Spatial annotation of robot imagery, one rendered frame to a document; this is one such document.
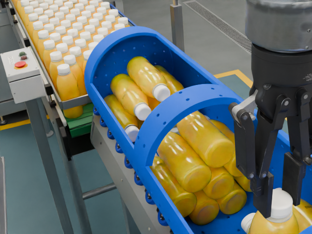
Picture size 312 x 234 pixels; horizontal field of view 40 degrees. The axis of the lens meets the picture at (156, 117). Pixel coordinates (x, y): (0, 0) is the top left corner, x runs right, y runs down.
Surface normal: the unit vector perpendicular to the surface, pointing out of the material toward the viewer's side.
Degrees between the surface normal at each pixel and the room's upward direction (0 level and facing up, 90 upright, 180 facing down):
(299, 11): 90
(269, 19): 90
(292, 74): 90
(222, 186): 89
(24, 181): 0
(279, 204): 1
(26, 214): 0
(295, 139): 101
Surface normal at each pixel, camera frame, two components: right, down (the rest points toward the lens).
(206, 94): 0.00, -0.86
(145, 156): -0.90, -0.05
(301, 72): 0.11, 0.53
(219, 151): 0.39, 0.49
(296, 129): -0.88, 0.44
